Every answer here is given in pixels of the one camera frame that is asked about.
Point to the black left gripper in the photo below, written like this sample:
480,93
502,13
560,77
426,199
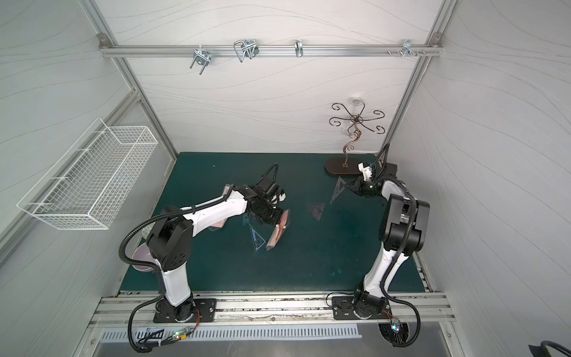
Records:
266,211

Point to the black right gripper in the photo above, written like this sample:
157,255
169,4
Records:
380,169

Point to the blue transparent straight ruler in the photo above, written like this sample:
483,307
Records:
246,219

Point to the pink large set square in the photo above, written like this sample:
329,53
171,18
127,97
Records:
340,186

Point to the small pink ruler set pouch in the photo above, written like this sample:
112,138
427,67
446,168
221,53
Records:
279,230

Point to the pink protractor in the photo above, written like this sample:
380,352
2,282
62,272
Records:
317,211

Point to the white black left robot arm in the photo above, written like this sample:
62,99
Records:
171,240

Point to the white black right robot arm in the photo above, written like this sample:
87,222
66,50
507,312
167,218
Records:
403,234

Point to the blue small set square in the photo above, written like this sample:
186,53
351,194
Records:
258,241

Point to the patterned ceramic bowl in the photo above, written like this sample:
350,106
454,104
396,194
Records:
145,231

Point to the plain purple bowl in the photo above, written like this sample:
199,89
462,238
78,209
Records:
143,253

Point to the aluminium top crossbar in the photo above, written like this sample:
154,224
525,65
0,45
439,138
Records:
266,51

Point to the metal clamp hook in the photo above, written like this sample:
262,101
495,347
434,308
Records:
246,49
407,50
201,59
298,48

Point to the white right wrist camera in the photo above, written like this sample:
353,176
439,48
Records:
366,171

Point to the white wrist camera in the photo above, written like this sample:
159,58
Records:
267,185
366,171

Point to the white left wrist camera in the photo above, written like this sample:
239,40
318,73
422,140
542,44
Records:
267,185

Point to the copper wire jewelry stand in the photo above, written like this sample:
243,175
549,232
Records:
356,123

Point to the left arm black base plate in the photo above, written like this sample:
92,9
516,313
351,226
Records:
190,311

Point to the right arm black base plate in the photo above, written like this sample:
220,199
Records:
341,308

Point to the white perforated cable duct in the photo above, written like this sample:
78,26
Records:
297,332

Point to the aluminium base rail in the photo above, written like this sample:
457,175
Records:
268,308

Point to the white wire basket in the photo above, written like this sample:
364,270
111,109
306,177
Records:
85,189

